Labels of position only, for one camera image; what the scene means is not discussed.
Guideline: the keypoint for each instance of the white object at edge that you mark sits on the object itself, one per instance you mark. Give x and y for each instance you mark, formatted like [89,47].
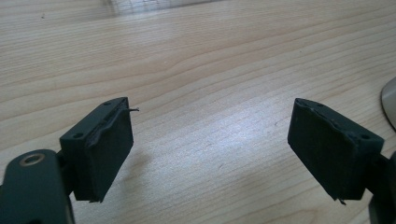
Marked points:
[389,105]

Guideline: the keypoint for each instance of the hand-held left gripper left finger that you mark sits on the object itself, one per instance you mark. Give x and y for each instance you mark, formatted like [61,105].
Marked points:
[99,155]

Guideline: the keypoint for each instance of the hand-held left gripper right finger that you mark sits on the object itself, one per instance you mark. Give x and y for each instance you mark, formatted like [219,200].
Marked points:
[330,155]

